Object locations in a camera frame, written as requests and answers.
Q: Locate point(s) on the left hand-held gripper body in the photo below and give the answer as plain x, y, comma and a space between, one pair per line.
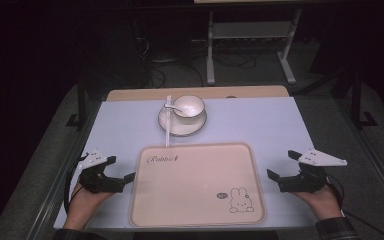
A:
97, 181

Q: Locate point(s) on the white saucer with dark rim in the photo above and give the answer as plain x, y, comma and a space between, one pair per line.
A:
183, 128

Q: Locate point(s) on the white chopstick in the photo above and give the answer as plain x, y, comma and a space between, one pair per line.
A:
169, 124
166, 133

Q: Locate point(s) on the pale blue table mat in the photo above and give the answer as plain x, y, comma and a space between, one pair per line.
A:
120, 126

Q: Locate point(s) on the person's left hand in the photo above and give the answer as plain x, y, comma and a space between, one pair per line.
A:
83, 203

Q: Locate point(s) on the person's right hand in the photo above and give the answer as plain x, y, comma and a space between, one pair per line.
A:
320, 201

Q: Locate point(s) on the metal side rail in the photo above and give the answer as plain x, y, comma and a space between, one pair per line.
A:
63, 173

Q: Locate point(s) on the wooden table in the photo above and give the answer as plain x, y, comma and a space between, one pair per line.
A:
140, 94

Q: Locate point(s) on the pink rabbit print tray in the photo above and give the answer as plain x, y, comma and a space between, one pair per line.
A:
196, 186

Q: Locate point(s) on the white ceramic bowl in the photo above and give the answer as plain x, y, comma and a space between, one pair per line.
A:
190, 106

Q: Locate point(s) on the white metal desk frame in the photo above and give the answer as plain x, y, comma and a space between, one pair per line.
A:
246, 30

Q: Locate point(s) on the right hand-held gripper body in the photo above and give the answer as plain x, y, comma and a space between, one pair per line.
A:
305, 178

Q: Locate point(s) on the white ceramic spoon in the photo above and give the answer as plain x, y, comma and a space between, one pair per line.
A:
173, 107

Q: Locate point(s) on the black metal stand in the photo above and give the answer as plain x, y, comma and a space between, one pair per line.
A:
81, 110
356, 100

